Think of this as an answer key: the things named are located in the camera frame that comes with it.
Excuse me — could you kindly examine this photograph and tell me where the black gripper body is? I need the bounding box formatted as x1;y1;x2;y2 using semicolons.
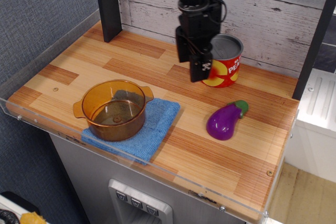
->
175;0;226;62

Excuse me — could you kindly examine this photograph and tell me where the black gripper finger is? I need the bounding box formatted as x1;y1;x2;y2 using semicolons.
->
190;52;213;82

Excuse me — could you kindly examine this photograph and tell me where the red yellow peach can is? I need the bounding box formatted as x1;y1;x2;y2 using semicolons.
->
202;34;244;88

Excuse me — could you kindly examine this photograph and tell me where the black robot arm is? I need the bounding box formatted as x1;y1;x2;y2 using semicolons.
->
175;0;227;82

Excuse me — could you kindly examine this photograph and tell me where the purple toy eggplant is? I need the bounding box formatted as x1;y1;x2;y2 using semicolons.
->
206;100;249;141

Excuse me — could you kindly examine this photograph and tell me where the blue microfiber cloth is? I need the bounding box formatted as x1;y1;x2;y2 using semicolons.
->
81;98;181;165

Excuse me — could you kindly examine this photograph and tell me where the amber glass pot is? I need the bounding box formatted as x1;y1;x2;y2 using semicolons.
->
73;80;154;142

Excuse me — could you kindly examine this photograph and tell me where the white appliance at right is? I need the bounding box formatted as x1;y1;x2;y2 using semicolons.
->
285;69;335;182

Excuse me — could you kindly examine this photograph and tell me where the grey cabinet with dispenser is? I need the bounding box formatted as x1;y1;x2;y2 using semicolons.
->
50;135;244;223

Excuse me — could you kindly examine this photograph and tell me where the yellow black object corner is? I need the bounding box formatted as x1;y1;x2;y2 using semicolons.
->
1;191;48;224

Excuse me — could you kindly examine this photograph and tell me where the dark vertical post left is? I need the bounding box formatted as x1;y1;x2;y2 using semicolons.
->
98;0;122;42

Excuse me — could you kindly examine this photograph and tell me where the dark vertical post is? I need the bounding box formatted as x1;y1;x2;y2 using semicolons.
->
292;0;335;100
98;0;122;42

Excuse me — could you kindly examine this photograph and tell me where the dark vertical post right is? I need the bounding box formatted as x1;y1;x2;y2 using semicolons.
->
292;0;335;100

